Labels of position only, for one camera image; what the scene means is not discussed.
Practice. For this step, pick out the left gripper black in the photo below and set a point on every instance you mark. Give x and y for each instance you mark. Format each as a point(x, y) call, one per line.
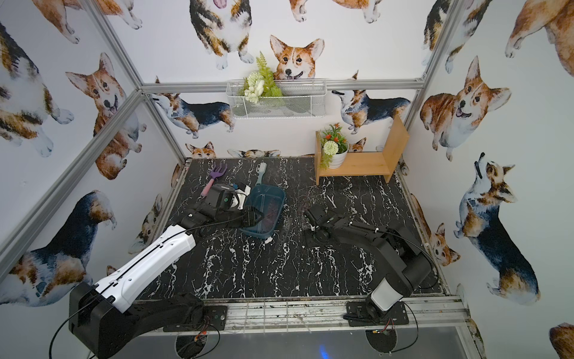
point(244, 216)

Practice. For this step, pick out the white wire wall basket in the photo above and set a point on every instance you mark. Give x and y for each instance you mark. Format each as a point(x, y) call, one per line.
point(290, 99)

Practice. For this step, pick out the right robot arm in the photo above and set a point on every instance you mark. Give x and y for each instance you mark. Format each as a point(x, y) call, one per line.
point(402, 262)

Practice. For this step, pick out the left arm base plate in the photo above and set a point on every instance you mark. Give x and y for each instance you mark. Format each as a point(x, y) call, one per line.
point(213, 315)

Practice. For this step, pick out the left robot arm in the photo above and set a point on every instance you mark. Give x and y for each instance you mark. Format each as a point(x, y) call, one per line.
point(105, 316)

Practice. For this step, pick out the purple pink toy fork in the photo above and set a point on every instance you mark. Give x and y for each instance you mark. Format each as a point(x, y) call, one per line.
point(215, 173)

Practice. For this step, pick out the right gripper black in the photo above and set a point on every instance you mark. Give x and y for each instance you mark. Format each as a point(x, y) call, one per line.
point(313, 232)

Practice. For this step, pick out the light teal brush handle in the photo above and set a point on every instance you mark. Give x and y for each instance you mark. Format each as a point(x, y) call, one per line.
point(261, 169)

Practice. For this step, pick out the potted flower white pot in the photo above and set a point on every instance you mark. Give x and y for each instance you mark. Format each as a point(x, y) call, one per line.
point(334, 147)

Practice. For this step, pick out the teal plastic storage box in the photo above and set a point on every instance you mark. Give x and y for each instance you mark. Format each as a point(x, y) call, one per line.
point(264, 205)

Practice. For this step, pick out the white green artificial flowers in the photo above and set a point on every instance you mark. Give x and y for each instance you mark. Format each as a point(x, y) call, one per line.
point(260, 83)

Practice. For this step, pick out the wooden corner shelf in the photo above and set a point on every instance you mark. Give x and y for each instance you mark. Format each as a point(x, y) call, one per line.
point(367, 164)

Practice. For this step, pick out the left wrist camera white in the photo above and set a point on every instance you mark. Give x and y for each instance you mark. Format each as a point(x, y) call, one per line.
point(241, 192)

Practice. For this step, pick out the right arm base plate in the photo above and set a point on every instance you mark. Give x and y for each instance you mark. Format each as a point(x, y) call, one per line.
point(367, 314)

